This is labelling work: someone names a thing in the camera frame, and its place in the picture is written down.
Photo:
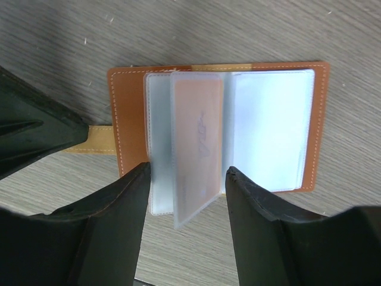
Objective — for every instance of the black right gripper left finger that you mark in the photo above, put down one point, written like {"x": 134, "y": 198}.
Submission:
{"x": 96, "y": 240}

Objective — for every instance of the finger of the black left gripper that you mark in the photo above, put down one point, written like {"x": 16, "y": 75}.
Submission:
{"x": 33, "y": 125}

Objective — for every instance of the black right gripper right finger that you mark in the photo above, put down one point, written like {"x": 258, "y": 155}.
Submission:
{"x": 276, "y": 242}

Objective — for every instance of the brown leather card holder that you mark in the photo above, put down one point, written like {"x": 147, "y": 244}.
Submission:
{"x": 272, "y": 124}

